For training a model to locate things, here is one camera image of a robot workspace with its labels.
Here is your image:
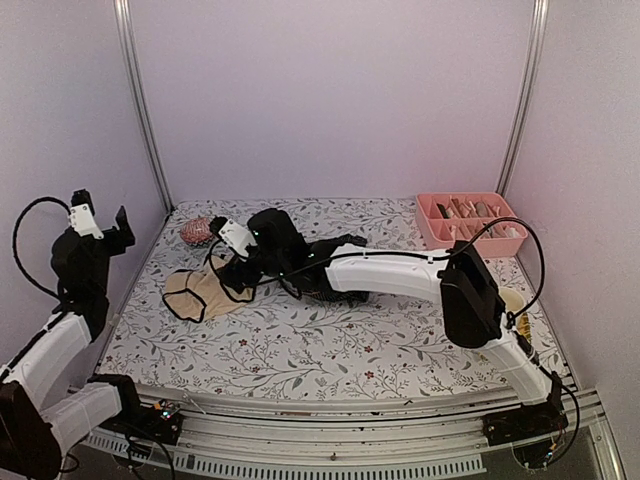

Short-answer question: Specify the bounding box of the navy striped underwear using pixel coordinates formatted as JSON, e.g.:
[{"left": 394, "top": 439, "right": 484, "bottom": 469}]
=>
[{"left": 278, "top": 234, "right": 369, "bottom": 304}]

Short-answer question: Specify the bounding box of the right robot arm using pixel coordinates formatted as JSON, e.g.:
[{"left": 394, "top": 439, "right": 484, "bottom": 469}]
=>
[{"left": 209, "top": 208, "right": 563, "bottom": 436}]

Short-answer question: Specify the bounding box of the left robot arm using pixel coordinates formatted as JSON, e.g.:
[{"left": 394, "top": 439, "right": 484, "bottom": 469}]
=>
[{"left": 1, "top": 203, "right": 149, "bottom": 479}]

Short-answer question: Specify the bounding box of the beige underwear black trim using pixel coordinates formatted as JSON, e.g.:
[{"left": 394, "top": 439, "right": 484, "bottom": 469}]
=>
[{"left": 162, "top": 255, "right": 255, "bottom": 324}]

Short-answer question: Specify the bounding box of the red patterned rolled underwear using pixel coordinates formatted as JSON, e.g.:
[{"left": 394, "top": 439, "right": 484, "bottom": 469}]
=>
[{"left": 179, "top": 217, "right": 213, "bottom": 248}]

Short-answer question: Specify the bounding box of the floral table cloth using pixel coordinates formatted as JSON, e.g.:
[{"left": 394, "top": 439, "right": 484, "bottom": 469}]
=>
[{"left": 97, "top": 197, "right": 571, "bottom": 402}]

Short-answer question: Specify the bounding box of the pink divided organizer tray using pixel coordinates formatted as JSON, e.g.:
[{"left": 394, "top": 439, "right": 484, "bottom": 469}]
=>
[{"left": 415, "top": 192, "right": 529, "bottom": 258}]

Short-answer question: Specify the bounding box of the cream ribbed cup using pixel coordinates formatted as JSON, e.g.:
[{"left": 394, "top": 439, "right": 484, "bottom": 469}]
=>
[{"left": 499, "top": 287, "right": 526, "bottom": 322}]

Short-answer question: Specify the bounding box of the yellow woven mat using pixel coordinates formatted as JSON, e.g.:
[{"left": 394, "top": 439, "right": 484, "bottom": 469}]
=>
[{"left": 515, "top": 312, "right": 533, "bottom": 354}]

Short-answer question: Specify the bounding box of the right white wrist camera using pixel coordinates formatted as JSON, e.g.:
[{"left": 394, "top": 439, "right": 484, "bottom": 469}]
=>
[{"left": 209, "top": 216, "right": 257, "bottom": 257}]

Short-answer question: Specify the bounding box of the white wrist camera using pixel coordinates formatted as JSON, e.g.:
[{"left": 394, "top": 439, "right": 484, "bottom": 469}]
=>
[
  {"left": 69, "top": 189, "right": 104, "bottom": 240},
  {"left": 209, "top": 216, "right": 257, "bottom": 257}
]

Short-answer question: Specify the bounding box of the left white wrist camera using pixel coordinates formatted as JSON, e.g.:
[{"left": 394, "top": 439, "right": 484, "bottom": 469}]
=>
[{"left": 69, "top": 189, "right": 104, "bottom": 240}]

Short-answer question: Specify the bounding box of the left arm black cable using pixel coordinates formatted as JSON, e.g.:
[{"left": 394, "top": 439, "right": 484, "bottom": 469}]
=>
[{"left": 11, "top": 196, "right": 76, "bottom": 311}]

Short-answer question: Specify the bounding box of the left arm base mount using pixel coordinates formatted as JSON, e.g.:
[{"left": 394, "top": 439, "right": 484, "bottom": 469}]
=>
[{"left": 100, "top": 399, "right": 184, "bottom": 446}]

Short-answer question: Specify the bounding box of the left aluminium frame post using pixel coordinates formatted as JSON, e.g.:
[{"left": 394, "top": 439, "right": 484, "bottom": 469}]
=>
[{"left": 113, "top": 0, "right": 174, "bottom": 215}]

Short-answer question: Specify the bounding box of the aluminium frame post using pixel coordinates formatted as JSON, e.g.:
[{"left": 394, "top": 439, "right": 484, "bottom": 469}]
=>
[
  {"left": 496, "top": 0, "right": 550, "bottom": 197},
  {"left": 113, "top": 0, "right": 174, "bottom": 215}
]

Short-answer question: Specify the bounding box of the front aluminium rail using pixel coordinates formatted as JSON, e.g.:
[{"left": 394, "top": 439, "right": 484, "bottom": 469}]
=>
[{"left": 62, "top": 387, "right": 626, "bottom": 479}]

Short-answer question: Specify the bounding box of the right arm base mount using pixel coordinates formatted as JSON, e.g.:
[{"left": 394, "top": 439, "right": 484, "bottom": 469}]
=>
[{"left": 482, "top": 402, "right": 569, "bottom": 446}]

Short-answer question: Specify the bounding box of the right aluminium frame post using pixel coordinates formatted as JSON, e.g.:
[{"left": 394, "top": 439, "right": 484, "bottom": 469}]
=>
[{"left": 496, "top": 0, "right": 550, "bottom": 197}]

